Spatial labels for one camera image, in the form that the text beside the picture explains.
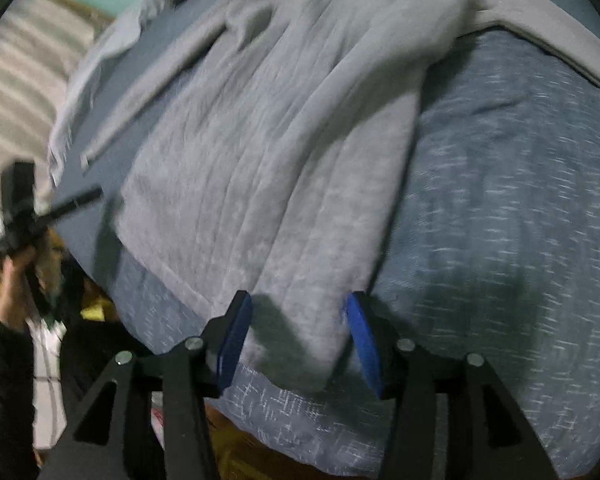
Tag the wooden frame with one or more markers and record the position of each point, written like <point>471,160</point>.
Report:
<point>82,10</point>

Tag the light grey pillow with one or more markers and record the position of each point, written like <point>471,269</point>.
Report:
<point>95,70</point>

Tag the person's left hand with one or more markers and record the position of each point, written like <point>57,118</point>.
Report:
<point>12,285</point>

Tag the beige striped curtain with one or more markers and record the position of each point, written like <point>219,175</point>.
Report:
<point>20,85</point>

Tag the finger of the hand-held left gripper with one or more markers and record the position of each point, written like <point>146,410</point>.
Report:
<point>70,205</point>

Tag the grey knitted sweater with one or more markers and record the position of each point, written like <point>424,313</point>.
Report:
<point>280,135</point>

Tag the white checked cloth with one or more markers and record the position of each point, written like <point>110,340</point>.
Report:
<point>47,380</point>

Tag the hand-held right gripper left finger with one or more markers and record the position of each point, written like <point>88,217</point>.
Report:
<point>235,340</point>

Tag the yellow plastic item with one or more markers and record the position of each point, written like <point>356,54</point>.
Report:
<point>97,307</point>

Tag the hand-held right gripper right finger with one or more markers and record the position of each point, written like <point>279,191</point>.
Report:
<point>365,345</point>

